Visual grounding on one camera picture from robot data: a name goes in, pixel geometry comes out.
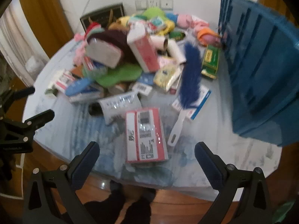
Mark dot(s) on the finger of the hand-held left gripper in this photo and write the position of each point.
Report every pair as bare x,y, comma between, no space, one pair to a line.
41,117
24,91

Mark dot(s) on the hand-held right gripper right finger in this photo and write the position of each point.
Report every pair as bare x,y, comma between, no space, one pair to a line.
209,168

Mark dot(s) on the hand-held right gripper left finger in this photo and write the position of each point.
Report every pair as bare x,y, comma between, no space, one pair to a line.
84,166

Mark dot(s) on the red white packet box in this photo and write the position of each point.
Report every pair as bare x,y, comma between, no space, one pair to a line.
146,136

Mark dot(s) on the green plush slipper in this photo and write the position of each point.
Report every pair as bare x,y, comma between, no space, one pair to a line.
116,75

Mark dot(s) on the grey white pouch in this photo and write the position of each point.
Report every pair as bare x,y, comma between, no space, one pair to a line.
105,54

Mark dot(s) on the blue plastic container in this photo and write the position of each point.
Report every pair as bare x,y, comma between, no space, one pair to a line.
261,63

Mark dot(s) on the white paper roll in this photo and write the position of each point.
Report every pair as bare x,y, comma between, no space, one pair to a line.
176,50
158,41

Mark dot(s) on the white plastic object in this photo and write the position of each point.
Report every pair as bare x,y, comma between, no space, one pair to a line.
35,64

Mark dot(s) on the red white small box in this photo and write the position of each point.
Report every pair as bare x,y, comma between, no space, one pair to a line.
63,81

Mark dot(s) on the person's black slipper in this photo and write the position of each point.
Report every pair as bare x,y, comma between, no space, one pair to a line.
140,208
104,206

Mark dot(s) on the white blue flat packet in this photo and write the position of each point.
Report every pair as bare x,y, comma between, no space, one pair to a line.
87,95

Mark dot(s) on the white blue backing card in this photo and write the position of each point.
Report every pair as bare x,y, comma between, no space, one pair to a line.
198,107

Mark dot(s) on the white curtain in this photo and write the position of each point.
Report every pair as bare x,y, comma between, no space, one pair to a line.
11,30

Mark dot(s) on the clear plastic gauze packet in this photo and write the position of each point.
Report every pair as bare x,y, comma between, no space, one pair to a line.
119,105

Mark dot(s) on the teal plush toy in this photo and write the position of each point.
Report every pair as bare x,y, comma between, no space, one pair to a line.
97,29

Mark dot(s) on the red black plush toy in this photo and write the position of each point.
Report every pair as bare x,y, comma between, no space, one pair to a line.
93,24

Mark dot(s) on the white barcode box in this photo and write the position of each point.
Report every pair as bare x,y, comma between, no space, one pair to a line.
142,88

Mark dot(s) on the yellow printed packet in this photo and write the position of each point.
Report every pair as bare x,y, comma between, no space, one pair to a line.
166,76

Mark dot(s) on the maroon fuzzy cloth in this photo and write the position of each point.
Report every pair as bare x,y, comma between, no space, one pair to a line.
112,39

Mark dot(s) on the black framed plaque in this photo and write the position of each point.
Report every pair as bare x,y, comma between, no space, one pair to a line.
100,16

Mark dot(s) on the green yellow box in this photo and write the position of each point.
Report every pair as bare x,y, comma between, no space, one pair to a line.
210,60

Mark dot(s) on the small blue box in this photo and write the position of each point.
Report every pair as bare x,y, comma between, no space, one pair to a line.
146,78

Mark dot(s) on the green bottle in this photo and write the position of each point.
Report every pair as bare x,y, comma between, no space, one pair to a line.
177,36

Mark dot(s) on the pink orange plush toy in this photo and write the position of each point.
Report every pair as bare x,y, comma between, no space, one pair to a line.
192,22

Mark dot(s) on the yellow plush toy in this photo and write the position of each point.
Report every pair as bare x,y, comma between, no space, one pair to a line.
168,25

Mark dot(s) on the green frog plush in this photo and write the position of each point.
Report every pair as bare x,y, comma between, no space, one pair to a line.
151,13

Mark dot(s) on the blue plush toy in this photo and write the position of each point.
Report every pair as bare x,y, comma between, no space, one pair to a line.
172,16

